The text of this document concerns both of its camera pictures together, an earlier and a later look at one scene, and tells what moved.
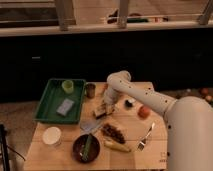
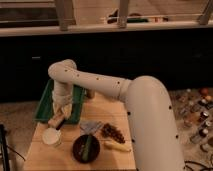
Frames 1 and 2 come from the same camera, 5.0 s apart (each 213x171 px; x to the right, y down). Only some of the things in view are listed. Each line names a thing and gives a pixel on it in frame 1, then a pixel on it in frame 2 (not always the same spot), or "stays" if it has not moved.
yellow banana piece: x=113 y=144 stays
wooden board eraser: x=105 y=108 to x=56 y=121
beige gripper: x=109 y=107 to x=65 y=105
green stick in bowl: x=85 y=155 stays
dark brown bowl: x=79 y=146 stays
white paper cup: x=52 y=136 stays
